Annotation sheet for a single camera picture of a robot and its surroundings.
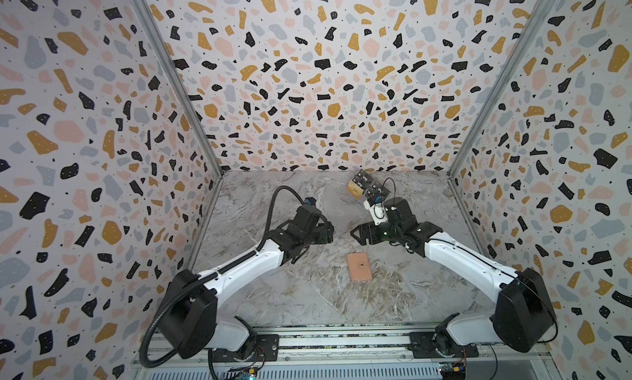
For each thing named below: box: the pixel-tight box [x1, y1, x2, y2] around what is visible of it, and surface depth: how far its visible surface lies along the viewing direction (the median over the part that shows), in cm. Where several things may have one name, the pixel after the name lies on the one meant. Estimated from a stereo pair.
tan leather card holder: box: [346, 251, 373, 282], surface depth 92 cm
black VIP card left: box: [352, 168, 375, 190], surface depth 111 cm
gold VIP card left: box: [346, 180, 364, 200], surface depth 112 cm
